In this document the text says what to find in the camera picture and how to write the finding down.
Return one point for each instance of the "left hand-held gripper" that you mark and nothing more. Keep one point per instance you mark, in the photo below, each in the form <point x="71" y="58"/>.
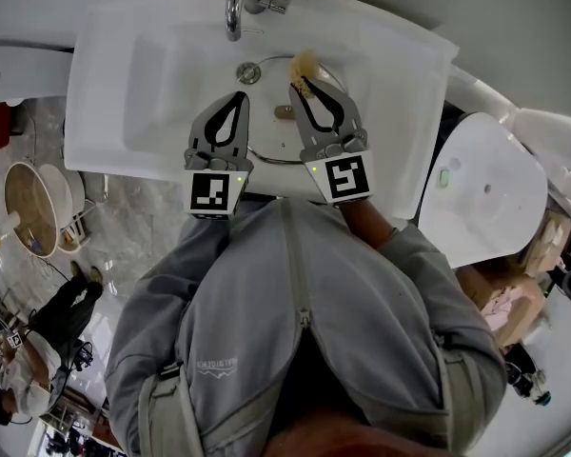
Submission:
<point x="209" y="193"/>

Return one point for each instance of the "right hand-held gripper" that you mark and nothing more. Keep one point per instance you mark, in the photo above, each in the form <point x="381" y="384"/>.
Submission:
<point x="345" y="179"/>

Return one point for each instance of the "glass lid with wooden knob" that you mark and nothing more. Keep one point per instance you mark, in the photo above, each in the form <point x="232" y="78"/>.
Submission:
<point x="283" y="111"/>

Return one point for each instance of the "yellow sponge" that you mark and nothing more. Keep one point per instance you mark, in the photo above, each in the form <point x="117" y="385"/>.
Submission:
<point x="304" y="65"/>

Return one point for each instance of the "person's right forearm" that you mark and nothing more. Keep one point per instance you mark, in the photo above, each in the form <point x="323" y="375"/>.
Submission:
<point x="366" y="224"/>

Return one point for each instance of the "chrome sink drain plug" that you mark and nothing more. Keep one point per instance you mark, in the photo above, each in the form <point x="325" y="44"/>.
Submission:
<point x="249" y="72"/>

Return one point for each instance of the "white ceramic sink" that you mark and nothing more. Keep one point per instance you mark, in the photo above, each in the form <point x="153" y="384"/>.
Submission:
<point x="138" y="112"/>

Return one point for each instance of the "chrome faucet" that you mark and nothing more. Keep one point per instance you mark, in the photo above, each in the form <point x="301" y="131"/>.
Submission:
<point x="233" y="17"/>

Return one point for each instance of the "round white side table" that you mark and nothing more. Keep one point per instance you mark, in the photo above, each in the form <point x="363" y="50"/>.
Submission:
<point x="64" y="193"/>

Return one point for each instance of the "person in white coat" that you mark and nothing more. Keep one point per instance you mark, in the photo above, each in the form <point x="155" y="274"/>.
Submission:
<point x="242" y="303"/>

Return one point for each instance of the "small white rack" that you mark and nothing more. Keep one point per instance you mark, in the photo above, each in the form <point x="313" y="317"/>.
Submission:
<point x="73" y="236"/>

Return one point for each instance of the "white oval tub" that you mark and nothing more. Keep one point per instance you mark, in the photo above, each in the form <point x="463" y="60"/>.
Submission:
<point x="485" y="207"/>

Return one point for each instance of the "white rectangular fixture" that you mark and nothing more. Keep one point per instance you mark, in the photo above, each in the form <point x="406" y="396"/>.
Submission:
<point x="24" y="69"/>

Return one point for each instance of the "white cylinder vase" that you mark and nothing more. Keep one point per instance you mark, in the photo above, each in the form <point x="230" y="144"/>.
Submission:
<point x="9" y="222"/>

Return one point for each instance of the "large cardboard box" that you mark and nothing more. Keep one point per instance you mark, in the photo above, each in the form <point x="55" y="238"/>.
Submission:
<point x="552" y="241"/>

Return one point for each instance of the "pink cloth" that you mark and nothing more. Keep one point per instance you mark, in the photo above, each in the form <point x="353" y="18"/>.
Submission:
<point x="502" y="307"/>

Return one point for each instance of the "person's black undershirt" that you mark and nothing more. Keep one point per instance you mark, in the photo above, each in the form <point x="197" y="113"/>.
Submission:
<point x="314" y="383"/>

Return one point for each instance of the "person's beige harness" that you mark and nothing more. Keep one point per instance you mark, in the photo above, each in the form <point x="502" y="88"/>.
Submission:
<point x="164" y="422"/>

